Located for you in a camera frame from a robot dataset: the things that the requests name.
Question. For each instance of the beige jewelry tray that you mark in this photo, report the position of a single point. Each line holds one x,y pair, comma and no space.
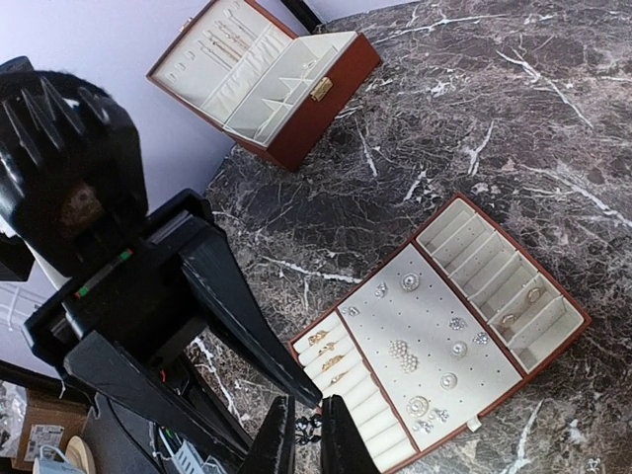
469,267

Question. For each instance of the gold earring upper compartment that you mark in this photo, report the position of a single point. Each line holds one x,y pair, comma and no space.
534,295

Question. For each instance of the gold earring in compartment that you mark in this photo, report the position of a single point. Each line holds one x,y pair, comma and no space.
508,320

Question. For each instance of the white slotted cable duct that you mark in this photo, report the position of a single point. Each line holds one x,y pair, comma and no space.
187,460

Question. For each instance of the pearl cluster earring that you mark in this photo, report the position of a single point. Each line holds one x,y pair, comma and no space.
409,363
398,348

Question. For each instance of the small crystal stud edge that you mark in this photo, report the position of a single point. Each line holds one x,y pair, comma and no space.
350,311

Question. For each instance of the brown wooden jewelry box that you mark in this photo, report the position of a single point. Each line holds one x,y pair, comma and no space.
245,72

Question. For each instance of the crystal cluster earring left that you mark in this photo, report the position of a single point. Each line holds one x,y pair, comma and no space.
457,324

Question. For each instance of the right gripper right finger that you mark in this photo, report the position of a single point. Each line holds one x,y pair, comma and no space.
342,448

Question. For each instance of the gold pearl flower earring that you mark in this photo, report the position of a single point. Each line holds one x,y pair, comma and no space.
410,282

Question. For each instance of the small crystal stud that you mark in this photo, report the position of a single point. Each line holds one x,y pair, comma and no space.
381,290

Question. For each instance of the pearl cluster earring lower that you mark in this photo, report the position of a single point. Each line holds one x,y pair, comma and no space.
409,363

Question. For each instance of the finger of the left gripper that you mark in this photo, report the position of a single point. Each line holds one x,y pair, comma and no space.
113,372
236,318

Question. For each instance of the pearl cluster earring upper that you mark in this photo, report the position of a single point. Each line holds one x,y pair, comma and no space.
398,348

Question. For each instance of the large gold pearl earring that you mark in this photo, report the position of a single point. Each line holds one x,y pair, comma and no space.
417,407

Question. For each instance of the small pearl crystal earrings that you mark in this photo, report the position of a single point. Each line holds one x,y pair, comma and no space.
426,426

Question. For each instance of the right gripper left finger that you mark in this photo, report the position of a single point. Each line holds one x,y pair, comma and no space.
273,450

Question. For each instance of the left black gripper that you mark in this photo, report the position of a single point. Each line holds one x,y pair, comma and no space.
128,281

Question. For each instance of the pearl stud gold rim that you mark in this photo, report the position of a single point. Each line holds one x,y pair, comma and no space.
448,381

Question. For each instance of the crystal cluster earring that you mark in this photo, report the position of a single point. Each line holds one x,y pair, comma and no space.
481,338
457,324

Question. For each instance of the crystal cluster earring right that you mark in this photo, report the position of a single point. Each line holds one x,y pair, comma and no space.
481,338

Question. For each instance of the pearl stud upper right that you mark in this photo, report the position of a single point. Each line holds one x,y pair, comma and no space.
459,349

